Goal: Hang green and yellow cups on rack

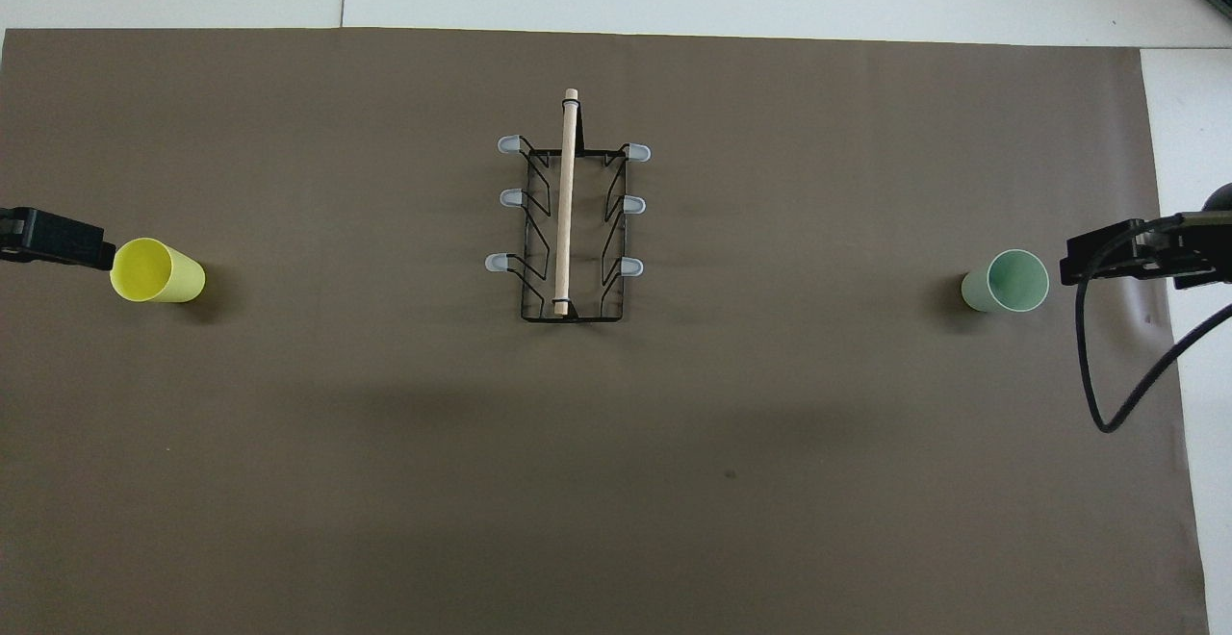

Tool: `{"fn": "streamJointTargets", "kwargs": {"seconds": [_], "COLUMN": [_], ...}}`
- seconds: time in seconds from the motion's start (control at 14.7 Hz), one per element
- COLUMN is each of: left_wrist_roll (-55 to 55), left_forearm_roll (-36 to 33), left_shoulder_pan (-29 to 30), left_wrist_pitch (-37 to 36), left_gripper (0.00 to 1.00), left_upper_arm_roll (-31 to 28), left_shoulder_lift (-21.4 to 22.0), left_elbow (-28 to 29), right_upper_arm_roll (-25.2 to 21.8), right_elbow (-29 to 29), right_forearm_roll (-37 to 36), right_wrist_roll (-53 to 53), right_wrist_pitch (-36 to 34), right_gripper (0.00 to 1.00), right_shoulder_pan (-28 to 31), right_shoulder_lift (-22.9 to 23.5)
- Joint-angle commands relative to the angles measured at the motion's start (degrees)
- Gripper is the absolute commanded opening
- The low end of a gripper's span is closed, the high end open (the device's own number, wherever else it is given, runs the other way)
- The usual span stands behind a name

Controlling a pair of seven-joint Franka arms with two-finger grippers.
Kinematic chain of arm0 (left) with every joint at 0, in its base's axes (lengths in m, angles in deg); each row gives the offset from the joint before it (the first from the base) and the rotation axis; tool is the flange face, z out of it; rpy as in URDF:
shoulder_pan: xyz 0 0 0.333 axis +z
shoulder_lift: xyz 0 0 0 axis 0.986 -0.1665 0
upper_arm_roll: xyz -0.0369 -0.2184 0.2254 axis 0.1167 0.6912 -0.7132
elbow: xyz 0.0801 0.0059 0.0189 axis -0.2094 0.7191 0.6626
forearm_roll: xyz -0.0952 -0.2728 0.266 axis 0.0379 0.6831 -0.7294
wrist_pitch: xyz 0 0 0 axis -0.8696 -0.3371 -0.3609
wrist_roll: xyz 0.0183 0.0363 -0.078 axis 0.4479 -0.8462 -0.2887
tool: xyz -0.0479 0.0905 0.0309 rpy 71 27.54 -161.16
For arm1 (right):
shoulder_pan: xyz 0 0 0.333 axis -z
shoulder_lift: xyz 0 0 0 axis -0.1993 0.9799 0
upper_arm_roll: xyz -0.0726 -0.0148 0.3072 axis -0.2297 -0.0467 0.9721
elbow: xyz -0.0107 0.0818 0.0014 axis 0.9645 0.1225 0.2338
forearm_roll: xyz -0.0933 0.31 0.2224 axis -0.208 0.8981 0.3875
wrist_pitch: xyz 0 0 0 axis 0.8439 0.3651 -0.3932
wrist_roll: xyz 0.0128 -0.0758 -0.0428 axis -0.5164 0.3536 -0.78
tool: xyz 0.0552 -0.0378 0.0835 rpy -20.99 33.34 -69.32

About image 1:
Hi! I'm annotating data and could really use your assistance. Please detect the yellow plastic cup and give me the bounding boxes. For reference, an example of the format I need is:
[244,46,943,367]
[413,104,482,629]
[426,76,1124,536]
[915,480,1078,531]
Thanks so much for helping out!
[110,237,207,305]

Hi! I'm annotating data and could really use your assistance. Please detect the brown table mat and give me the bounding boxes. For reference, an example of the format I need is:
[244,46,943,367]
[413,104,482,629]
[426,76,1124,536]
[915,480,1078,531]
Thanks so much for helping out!
[0,27,1212,635]

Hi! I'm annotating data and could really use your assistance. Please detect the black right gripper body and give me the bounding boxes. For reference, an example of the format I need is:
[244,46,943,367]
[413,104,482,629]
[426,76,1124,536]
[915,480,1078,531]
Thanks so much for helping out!
[1139,214,1232,292]

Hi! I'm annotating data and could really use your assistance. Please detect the black wire cup rack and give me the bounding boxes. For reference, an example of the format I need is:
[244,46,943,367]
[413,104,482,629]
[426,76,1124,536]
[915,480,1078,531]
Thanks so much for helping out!
[484,89,653,324]

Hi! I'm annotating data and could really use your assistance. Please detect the pale green plastic cup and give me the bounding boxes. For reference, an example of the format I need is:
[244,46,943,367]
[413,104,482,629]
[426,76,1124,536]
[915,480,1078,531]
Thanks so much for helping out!
[961,248,1051,315]

